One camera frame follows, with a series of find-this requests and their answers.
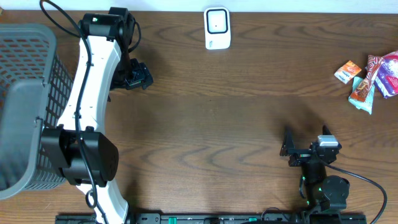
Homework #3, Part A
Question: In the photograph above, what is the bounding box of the teal snack packet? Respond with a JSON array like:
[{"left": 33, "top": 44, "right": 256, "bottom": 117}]
[{"left": 348, "top": 77, "right": 375, "bottom": 114}]

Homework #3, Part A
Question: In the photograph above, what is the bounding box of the orange snack bar wrapper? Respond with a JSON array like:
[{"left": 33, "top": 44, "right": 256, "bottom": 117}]
[{"left": 350, "top": 55, "right": 383, "bottom": 102}]

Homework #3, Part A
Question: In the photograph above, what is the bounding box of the small orange snack packet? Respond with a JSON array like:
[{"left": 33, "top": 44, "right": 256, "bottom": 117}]
[{"left": 334, "top": 60, "right": 362, "bottom": 84}]

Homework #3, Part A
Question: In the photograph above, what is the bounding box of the purple red snack packet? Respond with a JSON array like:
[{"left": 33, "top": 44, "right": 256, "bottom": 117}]
[{"left": 374, "top": 51, "right": 397, "bottom": 98}]

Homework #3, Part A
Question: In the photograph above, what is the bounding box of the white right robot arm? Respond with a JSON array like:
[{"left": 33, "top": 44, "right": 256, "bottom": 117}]
[{"left": 280, "top": 126, "right": 350, "bottom": 212}]

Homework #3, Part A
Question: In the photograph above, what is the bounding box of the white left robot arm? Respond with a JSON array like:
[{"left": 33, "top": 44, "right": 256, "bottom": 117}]
[{"left": 41, "top": 7, "right": 153, "bottom": 223}]

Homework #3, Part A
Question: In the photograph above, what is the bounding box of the grey plastic mesh basket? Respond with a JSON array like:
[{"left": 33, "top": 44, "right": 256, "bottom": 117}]
[{"left": 1, "top": 24, "right": 73, "bottom": 200}]

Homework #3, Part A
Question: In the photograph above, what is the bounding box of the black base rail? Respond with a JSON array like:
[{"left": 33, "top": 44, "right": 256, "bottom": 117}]
[{"left": 55, "top": 212, "right": 368, "bottom": 224}]

